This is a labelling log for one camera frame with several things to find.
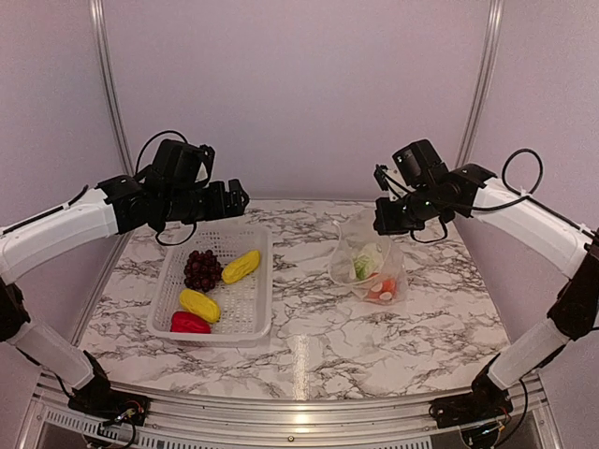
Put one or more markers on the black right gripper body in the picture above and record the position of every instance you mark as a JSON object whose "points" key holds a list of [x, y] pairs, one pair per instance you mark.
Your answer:
{"points": [[411, 217]]}

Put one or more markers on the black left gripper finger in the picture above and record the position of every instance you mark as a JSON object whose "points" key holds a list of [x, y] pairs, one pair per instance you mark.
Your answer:
{"points": [[236, 205], [235, 190]]}

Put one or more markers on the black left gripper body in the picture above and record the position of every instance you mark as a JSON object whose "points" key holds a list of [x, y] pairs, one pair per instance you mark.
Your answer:
{"points": [[195, 210]]}

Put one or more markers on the pale green cabbage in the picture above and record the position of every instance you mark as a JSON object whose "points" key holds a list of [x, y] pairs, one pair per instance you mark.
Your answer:
{"points": [[365, 261]]}

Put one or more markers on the clear zip top bag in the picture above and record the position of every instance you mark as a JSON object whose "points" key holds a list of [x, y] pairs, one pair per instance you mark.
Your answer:
{"points": [[355, 232]]}

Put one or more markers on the dark red grape bunch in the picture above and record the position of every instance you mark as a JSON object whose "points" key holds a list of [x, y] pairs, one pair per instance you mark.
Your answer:
{"points": [[202, 271]]}

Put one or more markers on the orange mini pumpkin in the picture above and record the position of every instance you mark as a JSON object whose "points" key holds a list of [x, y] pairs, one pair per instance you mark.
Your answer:
{"points": [[384, 291]]}

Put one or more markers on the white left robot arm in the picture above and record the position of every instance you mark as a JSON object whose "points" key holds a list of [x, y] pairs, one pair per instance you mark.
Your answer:
{"points": [[114, 207]]}

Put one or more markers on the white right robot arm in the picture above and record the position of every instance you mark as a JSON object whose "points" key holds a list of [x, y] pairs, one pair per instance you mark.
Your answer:
{"points": [[429, 191]]}

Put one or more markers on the white plastic perforated basket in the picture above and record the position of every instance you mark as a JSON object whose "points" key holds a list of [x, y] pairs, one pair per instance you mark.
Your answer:
{"points": [[245, 305]]}

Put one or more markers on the red bell pepper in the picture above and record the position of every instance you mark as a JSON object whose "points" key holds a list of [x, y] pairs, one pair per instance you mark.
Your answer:
{"points": [[187, 322]]}

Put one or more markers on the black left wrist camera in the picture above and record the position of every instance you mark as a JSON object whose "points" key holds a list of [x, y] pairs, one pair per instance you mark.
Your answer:
{"points": [[181, 165]]}

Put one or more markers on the aluminium frame post right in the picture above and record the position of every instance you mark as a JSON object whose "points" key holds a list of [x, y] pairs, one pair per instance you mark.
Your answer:
{"points": [[483, 80]]}

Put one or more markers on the aluminium frame post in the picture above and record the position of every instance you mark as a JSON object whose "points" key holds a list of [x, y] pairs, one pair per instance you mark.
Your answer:
{"points": [[100, 31], [483, 80]]}

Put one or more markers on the aluminium frame post left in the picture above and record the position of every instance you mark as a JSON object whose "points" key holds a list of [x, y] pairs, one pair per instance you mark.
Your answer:
{"points": [[100, 31]]}

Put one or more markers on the aluminium front table rail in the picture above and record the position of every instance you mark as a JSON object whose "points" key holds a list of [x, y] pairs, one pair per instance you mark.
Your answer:
{"points": [[178, 420]]}

